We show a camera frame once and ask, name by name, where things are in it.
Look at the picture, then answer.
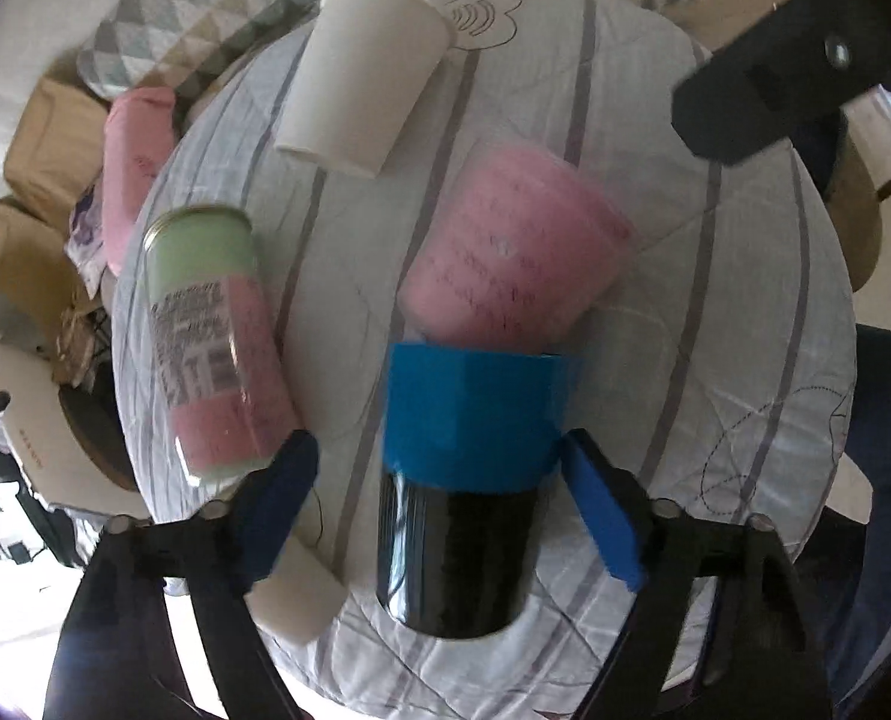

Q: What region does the cardboard box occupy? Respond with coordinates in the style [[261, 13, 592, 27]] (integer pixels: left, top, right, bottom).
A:
[[0, 196, 105, 385], [2, 75, 110, 230]]

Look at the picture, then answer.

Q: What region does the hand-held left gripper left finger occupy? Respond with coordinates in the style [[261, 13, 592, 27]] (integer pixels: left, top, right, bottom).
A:
[[44, 429, 320, 720]]

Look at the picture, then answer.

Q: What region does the pink plastic cup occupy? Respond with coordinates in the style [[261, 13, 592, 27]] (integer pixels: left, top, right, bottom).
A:
[[398, 141, 637, 353]]

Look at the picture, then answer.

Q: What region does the person's blue trouser leg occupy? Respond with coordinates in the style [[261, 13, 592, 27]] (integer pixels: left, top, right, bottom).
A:
[[790, 322, 891, 720]]

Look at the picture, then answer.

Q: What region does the white appliance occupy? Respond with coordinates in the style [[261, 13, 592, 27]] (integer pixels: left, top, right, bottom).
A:
[[0, 337, 154, 520]]

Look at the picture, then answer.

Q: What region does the pink pillow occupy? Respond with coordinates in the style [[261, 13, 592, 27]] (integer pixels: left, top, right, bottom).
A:
[[102, 86, 181, 278]]

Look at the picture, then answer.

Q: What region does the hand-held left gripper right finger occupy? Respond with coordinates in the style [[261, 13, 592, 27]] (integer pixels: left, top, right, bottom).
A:
[[563, 429, 836, 720]]

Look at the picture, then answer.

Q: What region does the wooden chair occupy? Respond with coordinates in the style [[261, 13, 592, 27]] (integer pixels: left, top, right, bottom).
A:
[[820, 86, 891, 295]]

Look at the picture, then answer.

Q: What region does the striped white quilt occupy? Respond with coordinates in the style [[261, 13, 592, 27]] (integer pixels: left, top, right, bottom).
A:
[[111, 0, 859, 691]]

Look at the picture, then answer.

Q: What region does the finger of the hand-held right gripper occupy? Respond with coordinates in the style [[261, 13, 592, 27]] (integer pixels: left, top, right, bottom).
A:
[[674, 0, 891, 166]]

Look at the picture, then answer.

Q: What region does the white paper cup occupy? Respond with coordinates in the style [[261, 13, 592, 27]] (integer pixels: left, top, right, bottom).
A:
[[274, 0, 457, 181]]

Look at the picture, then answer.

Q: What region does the green and pink can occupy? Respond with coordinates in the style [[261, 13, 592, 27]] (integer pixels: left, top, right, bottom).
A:
[[141, 206, 301, 482]]

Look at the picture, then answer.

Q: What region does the black cup with blue tape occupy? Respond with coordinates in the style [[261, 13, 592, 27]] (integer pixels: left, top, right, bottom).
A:
[[376, 343, 585, 638]]

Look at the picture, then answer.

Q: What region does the triangle patterned blanket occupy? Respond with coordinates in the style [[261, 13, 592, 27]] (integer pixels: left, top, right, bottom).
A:
[[77, 0, 724, 102]]

